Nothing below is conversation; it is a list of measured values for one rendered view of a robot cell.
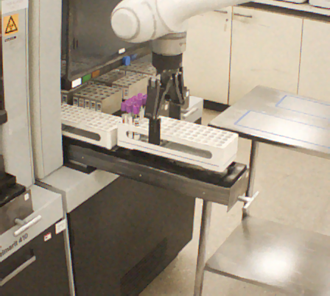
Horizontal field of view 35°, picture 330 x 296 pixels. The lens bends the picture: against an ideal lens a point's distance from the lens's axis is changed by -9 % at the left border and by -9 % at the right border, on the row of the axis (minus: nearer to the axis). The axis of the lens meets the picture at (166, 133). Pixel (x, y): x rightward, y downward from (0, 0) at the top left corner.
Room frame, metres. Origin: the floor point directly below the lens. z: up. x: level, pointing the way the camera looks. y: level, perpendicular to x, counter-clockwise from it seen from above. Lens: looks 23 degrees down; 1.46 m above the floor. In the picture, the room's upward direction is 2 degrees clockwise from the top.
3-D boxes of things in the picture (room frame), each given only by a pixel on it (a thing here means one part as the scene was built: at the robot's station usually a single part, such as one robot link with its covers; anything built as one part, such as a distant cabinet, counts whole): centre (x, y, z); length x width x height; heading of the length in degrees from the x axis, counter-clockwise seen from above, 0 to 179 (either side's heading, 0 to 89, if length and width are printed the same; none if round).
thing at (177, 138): (1.33, -0.03, 0.86); 0.30 x 0.10 x 0.06; 63
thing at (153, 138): (1.30, 0.03, 0.90); 0.03 x 0.01 x 0.07; 63
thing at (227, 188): (1.39, 0.10, 0.78); 0.73 x 0.14 x 0.09; 62
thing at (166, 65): (1.35, 0.01, 1.04); 0.08 x 0.07 x 0.09; 153
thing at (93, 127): (1.48, 0.26, 0.83); 0.30 x 0.10 x 0.06; 62
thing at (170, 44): (1.35, 0.01, 1.12); 0.09 x 0.09 x 0.06
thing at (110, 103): (1.60, 0.17, 0.85); 0.12 x 0.02 x 0.06; 153
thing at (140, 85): (1.74, 0.10, 0.85); 0.12 x 0.02 x 0.06; 152
